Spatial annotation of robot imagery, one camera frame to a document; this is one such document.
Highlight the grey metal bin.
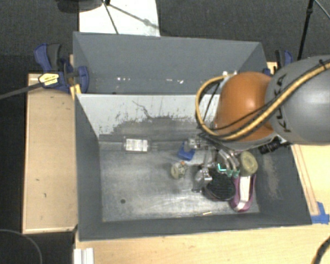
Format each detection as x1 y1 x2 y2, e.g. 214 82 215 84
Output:
72 31 313 242

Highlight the black round mesh thing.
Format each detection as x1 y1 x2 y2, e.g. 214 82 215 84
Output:
203 168 237 202

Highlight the blue plastic piece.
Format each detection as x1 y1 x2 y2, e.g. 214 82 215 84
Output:
177 141 195 161

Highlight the pale wood flat board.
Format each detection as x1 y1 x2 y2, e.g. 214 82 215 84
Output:
21 73 79 235

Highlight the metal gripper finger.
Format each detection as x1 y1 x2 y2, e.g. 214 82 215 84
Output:
191 167 213 194
187 137 210 151

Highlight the small beige round thing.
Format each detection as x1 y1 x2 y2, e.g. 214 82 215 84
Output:
170 161 188 180

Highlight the pale yellow-green roll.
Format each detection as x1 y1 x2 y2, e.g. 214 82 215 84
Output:
238 151 259 177

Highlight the purple and white packet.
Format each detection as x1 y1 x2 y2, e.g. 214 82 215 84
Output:
230 173 258 213

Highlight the black cylinder on white bracket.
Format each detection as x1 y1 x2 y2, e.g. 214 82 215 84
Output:
257 136 290 155

